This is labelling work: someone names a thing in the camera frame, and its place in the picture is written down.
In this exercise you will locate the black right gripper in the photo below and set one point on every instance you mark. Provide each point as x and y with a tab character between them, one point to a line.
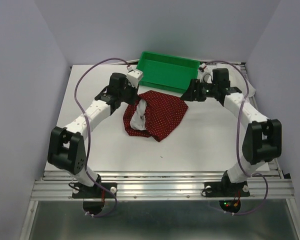
190	95

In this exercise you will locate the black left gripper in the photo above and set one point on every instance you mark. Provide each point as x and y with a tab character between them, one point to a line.
134	96

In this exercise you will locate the red polka dot skirt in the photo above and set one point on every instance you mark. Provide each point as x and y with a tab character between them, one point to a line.
154	114

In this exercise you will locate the white skirt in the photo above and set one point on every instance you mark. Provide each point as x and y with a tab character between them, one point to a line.
241	80

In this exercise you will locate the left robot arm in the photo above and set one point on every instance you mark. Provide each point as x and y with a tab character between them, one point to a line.
67	150

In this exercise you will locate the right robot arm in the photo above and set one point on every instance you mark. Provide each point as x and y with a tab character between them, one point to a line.
263	136

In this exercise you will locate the green plastic bin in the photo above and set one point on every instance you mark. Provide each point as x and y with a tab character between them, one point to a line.
167	72

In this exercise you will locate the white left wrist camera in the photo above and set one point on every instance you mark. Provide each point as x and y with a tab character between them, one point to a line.
134	77

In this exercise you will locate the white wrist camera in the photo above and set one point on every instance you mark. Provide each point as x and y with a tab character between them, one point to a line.
134	77
204	73

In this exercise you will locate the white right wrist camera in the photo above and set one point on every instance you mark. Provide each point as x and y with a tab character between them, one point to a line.
204	73

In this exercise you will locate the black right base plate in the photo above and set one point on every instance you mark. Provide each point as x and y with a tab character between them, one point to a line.
217	189

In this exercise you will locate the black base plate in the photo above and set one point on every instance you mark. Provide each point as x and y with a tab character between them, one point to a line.
217	189
80	191

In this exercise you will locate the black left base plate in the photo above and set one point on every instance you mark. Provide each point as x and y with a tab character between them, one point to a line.
80	191

